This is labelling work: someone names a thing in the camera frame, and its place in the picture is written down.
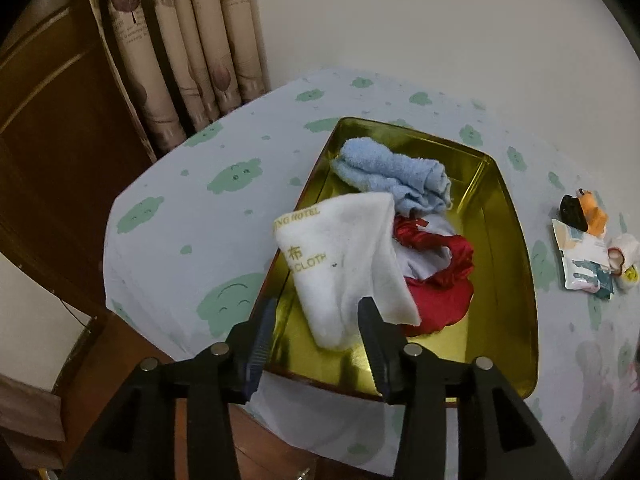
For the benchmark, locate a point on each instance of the red satin cloth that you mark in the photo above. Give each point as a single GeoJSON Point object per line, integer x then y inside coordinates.
{"type": "Point", "coordinates": [440, 305]}

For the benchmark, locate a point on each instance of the beige tree print curtain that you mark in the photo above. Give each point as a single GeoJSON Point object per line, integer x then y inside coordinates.
{"type": "Point", "coordinates": [175, 50]}

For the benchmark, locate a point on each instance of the light blue towel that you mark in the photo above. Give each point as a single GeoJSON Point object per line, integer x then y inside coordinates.
{"type": "Point", "coordinates": [380, 165]}

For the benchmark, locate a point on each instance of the brown cardboard piece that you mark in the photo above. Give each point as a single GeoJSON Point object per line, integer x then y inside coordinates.
{"type": "Point", "coordinates": [27, 415]}

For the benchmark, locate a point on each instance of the orange plush toy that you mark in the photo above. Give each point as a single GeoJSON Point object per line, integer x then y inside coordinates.
{"type": "Point", "coordinates": [595, 217]}

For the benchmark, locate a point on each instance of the teal printed plastic packet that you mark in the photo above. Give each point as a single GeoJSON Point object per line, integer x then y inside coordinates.
{"type": "Point", "coordinates": [585, 275]}

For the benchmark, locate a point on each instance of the white plastic packet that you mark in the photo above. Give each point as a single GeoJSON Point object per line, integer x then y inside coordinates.
{"type": "Point", "coordinates": [570, 237]}

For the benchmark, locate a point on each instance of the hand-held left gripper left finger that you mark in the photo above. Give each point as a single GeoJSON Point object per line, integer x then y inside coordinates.
{"type": "Point", "coordinates": [260, 355]}

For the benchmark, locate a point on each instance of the white printed towel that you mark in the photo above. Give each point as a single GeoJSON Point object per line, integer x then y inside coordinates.
{"type": "Point", "coordinates": [340, 260]}

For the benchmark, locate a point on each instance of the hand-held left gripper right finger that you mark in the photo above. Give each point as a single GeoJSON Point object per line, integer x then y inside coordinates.
{"type": "Point", "coordinates": [376, 355]}

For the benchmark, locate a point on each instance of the small white item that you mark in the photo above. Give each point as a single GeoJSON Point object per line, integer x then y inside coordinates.
{"type": "Point", "coordinates": [627, 247]}

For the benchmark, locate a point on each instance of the brown wooden door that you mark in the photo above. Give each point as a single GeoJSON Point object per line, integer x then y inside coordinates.
{"type": "Point", "coordinates": [60, 160]}

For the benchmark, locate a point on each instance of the cloud print tablecloth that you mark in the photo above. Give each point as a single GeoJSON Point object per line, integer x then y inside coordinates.
{"type": "Point", "coordinates": [200, 240]}

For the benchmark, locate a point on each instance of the red tin box gold inside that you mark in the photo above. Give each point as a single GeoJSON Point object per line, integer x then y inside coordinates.
{"type": "Point", "coordinates": [500, 285]}

